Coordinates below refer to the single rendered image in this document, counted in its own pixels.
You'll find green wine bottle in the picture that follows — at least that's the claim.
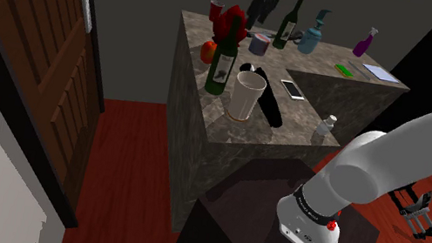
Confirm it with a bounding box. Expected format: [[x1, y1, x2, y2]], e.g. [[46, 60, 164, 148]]
[[271, 0, 306, 53], [203, 11, 245, 98]]

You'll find grey can with red lid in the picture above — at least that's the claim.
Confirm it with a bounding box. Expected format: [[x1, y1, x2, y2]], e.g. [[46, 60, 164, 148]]
[[247, 31, 273, 58]]

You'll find red flower bunch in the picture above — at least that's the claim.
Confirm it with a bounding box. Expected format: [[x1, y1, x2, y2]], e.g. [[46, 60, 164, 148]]
[[209, 2, 253, 50]]

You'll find red plastic cup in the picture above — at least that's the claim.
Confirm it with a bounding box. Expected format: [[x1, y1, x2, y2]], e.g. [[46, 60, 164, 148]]
[[207, 0, 227, 24]]

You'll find teal soap dispenser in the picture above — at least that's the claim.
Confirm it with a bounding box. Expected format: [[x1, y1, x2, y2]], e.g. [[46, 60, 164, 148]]
[[296, 6, 334, 58]]

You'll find red orange apple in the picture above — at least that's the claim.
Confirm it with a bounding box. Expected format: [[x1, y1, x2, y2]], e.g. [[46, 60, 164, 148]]
[[199, 39, 219, 67]]

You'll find white smartphone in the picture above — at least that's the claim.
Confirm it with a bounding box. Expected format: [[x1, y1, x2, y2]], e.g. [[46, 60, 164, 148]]
[[278, 78, 308, 103]]

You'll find tall beige cup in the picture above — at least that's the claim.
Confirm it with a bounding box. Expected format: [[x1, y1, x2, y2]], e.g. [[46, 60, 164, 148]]
[[225, 68, 270, 125]]

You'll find black cylinder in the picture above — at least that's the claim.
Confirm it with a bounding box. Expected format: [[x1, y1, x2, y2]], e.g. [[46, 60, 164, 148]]
[[231, 61, 293, 131]]

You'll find green sponge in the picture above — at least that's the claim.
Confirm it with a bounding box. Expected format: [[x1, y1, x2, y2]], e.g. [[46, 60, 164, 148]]
[[332, 63, 356, 79]]

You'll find purple spray bottle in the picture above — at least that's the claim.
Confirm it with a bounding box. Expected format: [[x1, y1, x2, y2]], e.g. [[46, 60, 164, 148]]
[[351, 24, 381, 61]]

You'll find grey knife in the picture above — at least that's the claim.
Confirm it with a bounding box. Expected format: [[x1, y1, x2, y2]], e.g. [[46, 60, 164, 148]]
[[344, 59, 375, 81]]

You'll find small clear shaker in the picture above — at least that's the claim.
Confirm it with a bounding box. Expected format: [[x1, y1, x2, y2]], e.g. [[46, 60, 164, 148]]
[[314, 112, 338, 138]]

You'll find white notepad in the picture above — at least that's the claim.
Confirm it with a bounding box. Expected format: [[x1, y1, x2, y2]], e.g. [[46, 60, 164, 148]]
[[359, 62, 403, 85]]

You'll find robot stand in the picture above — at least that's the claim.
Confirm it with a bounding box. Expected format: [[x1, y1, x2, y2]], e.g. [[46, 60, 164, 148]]
[[173, 142, 389, 243]]

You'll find brown wooden door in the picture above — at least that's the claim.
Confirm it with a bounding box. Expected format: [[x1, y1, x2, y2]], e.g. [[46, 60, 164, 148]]
[[0, 0, 122, 233]]

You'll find black folding stand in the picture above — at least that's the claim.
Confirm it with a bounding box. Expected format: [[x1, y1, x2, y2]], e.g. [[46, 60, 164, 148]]
[[381, 183, 432, 243]]

